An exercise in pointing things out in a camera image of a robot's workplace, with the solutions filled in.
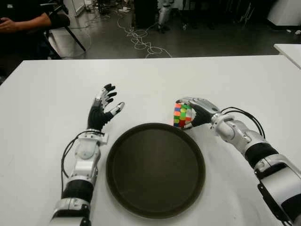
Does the black panel screen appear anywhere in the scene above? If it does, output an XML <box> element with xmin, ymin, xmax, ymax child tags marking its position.
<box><xmin>134</xmin><ymin>0</ymin><xmax>160</xmax><ymax>29</ymax></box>

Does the thin grey floor cable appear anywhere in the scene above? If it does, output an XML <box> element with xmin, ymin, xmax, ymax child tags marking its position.
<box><xmin>63</xmin><ymin>17</ymin><xmax>104</xmax><ymax>59</ymax></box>

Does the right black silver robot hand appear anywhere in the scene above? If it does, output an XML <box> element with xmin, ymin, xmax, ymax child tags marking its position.
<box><xmin>175</xmin><ymin>96</ymin><xmax>222</xmax><ymax>130</ymax></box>

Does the dark brown round plate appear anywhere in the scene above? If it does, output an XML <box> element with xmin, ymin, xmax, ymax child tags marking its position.
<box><xmin>105</xmin><ymin>122</ymin><xmax>206</xmax><ymax>219</ymax></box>

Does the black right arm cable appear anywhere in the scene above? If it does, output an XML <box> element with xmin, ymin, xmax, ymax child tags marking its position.
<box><xmin>221</xmin><ymin>107</ymin><xmax>266</xmax><ymax>139</ymax></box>

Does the multicoloured Rubik's cube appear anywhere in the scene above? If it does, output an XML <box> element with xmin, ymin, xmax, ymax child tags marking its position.
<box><xmin>173</xmin><ymin>101</ymin><xmax>197</xmax><ymax>129</ymax></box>

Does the black chair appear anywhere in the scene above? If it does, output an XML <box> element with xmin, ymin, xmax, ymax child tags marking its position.
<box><xmin>40</xmin><ymin>0</ymin><xmax>87</xmax><ymax>60</ymax></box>

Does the white panel board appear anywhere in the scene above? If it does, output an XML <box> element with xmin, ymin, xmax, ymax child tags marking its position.
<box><xmin>63</xmin><ymin>0</ymin><xmax>87</xmax><ymax>17</ymax></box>

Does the folded metal stand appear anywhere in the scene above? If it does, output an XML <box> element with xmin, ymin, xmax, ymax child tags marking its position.
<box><xmin>235</xmin><ymin>0</ymin><xmax>256</xmax><ymax>25</ymax></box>

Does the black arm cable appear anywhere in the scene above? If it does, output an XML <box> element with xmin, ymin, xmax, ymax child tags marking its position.
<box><xmin>221</xmin><ymin>107</ymin><xmax>266</xmax><ymax>139</ymax></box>
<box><xmin>60</xmin><ymin>131</ymin><xmax>83</xmax><ymax>186</ymax></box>

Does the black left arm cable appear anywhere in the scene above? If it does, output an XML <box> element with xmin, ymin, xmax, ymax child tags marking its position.
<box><xmin>60</xmin><ymin>131</ymin><xmax>83</xmax><ymax>186</ymax></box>

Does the white side table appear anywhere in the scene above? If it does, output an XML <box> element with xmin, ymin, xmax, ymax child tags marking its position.
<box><xmin>274</xmin><ymin>43</ymin><xmax>301</xmax><ymax>71</ymax></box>

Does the white machine housing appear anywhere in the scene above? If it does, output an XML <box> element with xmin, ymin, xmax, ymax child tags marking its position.
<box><xmin>267</xmin><ymin>0</ymin><xmax>301</xmax><ymax>30</ymax></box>

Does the tangled white floor cable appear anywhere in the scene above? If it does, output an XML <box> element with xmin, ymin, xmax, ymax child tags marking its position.
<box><xmin>116</xmin><ymin>17</ymin><xmax>174</xmax><ymax>59</ymax></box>

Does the seated person in black shirt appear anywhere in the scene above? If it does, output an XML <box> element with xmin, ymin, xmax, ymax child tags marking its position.
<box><xmin>0</xmin><ymin>0</ymin><xmax>52</xmax><ymax>76</ymax></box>

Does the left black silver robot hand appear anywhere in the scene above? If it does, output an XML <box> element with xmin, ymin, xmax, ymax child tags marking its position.
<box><xmin>87</xmin><ymin>83</ymin><xmax>125</xmax><ymax>131</ymax></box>

